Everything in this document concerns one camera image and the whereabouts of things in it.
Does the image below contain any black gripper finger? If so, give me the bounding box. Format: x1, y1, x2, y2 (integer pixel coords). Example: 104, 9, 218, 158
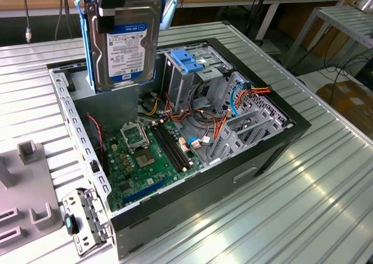
97, 0, 129, 34

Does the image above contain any hard disk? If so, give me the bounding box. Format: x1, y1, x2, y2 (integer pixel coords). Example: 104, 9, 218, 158
73, 0, 177, 95

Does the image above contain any red yellow power wire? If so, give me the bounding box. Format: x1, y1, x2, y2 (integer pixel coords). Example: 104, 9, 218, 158
244, 82, 272, 98

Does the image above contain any metal disk bay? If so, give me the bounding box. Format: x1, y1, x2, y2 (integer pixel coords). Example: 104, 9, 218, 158
208, 71, 291, 164

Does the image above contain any blue drive bay latch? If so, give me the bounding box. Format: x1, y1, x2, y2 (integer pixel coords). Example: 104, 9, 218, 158
171, 49, 205, 74

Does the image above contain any grey power supply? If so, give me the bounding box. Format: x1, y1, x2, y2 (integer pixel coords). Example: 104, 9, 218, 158
69, 70, 140, 133

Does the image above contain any metal optical drive cage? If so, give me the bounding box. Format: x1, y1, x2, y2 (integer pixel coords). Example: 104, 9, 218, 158
161, 45, 234, 110

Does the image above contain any black case fan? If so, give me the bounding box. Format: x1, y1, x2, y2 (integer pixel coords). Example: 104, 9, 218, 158
86, 114, 108, 177

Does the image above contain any metal socket cover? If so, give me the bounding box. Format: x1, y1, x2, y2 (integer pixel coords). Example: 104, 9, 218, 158
120, 122, 150, 152

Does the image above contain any black RAM slot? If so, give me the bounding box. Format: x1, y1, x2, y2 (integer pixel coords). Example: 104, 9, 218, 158
153, 123, 186, 171
161, 120, 193, 166
157, 122, 189, 168
150, 124, 182, 173

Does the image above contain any CPU socket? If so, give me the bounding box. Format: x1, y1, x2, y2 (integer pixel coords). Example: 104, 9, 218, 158
133, 150, 157, 169

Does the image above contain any green motherboard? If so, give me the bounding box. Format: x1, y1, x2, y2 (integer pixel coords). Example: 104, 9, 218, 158
101, 118, 205, 214

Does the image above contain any blue expansion slot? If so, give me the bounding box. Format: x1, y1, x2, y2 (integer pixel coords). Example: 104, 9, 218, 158
122, 175, 170, 205

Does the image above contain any grey parts rack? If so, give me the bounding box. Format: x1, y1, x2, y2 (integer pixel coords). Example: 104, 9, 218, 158
0, 140, 64, 247

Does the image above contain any black PC case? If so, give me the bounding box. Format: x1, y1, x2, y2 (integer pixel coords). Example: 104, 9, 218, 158
46, 37, 312, 261

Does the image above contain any black blue retention latch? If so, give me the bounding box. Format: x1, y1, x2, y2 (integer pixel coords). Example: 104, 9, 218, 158
64, 213, 80, 235

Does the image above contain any metal slat side table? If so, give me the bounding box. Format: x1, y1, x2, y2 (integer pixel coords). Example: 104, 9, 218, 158
284, 6, 373, 69

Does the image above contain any large flat cardboard box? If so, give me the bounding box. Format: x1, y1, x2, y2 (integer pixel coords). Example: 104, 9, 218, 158
316, 82, 373, 131

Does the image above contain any black cable silver plug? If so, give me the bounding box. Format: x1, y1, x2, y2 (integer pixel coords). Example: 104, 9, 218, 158
22, 0, 32, 44

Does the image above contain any yellow black wire bundle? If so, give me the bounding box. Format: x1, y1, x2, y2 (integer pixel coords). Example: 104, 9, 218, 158
145, 96, 161, 117

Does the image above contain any red black fan wire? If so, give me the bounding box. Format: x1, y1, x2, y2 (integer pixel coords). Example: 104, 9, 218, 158
86, 114, 105, 161

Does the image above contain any red orange wire bundle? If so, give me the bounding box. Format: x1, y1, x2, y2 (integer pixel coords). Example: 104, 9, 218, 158
164, 91, 193, 124

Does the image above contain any short blue SATA wire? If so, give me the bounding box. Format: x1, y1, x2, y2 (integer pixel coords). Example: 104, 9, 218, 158
186, 135, 215, 150

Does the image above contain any long blue SATA wire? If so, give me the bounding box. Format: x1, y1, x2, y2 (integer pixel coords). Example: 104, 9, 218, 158
229, 76, 251, 118

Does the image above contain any metal card retention bracket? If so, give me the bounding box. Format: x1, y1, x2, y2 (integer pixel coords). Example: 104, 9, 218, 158
61, 188, 114, 258

